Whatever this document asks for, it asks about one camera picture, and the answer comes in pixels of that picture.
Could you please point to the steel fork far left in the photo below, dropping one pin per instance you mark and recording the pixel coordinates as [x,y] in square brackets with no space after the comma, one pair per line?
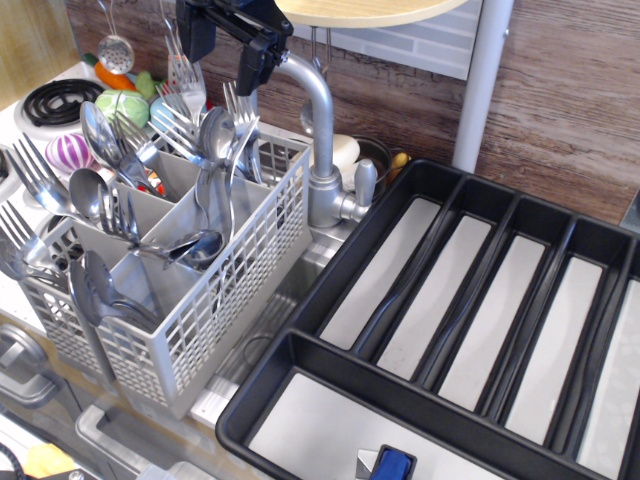
[40,180]

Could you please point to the tall steel fork back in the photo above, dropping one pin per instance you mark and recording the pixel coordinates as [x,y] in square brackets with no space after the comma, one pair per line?
[189,79]

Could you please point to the grey plastic cutlery basket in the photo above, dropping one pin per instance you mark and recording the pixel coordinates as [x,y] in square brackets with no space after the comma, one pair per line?
[203,313]

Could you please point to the steel fork lower left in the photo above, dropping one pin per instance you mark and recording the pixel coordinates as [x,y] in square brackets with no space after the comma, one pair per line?
[30,248]

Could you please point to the black cutlery tray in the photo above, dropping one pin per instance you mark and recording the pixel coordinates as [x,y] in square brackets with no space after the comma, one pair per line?
[489,333]

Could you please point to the steel spoon back left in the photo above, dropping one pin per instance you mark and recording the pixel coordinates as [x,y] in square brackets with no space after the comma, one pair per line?
[104,146]

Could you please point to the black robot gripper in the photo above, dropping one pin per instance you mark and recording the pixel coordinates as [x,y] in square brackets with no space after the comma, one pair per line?
[198,22]

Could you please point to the white shelf pole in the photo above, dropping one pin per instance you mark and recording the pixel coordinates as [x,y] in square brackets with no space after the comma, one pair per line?
[492,32]

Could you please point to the purple striped toy ball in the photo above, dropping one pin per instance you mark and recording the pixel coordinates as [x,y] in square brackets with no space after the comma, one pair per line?
[68,153]

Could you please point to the orange toy carrot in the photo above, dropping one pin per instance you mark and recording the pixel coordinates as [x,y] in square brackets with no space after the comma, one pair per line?
[114,81]

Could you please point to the blue clip on tray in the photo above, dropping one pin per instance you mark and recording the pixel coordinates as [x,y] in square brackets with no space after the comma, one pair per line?
[386,463]

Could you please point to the black coil stove burner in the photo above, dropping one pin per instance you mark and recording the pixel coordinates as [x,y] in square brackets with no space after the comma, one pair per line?
[58,102]

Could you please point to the big steel spoon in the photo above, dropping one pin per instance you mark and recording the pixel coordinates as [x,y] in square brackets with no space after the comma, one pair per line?
[217,134]

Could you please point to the steel spoon lying centre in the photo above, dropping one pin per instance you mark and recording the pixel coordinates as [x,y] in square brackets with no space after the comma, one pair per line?
[197,247]

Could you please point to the small metal bowl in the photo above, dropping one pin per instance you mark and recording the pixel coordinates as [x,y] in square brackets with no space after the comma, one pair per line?
[376,151]

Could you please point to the steel fork middle diagonal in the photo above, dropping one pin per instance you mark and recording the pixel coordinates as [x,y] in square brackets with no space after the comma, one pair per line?
[181,134]

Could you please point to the steel fork centre left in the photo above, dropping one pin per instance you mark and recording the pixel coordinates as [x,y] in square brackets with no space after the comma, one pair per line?
[117,216]

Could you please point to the steel spoon middle left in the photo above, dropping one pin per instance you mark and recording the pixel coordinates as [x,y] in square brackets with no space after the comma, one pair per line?
[84,188]

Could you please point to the green toy cabbage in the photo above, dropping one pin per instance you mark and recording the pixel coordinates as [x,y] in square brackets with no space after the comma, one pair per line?
[129,103]

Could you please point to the hanging perforated skimmer ladle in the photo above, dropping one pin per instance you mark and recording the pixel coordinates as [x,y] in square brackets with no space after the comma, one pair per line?
[114,51]

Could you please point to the round wooden shelf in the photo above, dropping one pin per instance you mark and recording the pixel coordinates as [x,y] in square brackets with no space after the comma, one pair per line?
[363,13]

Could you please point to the steel spoon front left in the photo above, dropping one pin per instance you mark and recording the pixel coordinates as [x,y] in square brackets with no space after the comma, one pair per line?
[96,297]

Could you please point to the steel fork right back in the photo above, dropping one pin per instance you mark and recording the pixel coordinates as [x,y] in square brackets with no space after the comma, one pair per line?
[242,111]

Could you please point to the silver kitchen faucet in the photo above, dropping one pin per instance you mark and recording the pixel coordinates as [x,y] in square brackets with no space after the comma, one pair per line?
[329,203]

